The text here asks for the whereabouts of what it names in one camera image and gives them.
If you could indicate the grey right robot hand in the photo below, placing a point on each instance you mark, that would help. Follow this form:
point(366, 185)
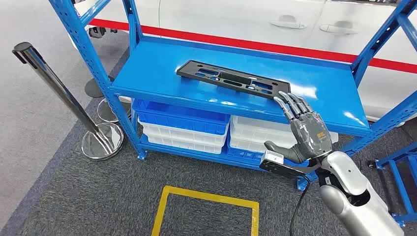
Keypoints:
point(309, 136)

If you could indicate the long black plastic part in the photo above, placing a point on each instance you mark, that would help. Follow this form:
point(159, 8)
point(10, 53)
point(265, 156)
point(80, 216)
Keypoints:
point(208, 75)

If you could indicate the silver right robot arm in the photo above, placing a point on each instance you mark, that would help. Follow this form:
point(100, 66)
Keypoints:
point(345, 172)

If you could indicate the blue metal shelf rack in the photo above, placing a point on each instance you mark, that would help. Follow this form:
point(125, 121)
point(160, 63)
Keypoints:
point(163, 75)

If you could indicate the yellow floor tape square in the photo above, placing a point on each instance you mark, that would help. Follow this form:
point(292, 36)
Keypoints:
point(208, 196)

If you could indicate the red barrier belt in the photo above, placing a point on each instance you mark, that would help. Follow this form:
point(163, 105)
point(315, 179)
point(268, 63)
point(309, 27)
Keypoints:
point(228, 41)

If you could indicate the white car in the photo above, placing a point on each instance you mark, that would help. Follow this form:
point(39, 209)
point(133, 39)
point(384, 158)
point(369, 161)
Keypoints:
point(228, 16)

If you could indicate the chrome stanchion base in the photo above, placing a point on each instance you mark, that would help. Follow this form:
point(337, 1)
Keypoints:
point(109, 112)

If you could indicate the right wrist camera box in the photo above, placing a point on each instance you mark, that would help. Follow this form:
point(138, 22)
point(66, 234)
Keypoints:
point(273, 158)

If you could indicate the blue metal rack frame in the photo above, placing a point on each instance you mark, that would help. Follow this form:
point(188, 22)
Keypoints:
point(400, 184)

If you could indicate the chrome stanchion post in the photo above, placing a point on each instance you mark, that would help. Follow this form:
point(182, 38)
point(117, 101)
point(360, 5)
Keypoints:
point(102, 141)

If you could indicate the stanchion post with dark base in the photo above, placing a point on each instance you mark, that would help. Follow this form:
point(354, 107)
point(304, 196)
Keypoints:
point(94, 88)

